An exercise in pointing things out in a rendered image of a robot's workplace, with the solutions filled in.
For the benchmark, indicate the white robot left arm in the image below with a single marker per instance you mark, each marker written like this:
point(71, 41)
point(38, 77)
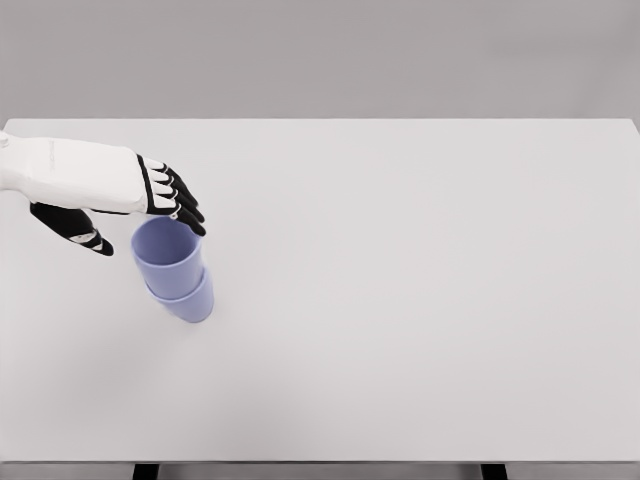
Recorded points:
point(3, 165)

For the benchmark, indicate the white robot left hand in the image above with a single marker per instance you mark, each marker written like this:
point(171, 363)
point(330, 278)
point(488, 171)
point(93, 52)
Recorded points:
point(90, 175)

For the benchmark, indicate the lavender blue plastic cup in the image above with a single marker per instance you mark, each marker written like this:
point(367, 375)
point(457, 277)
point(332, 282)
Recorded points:
point(192, 305)
point(170, 267)

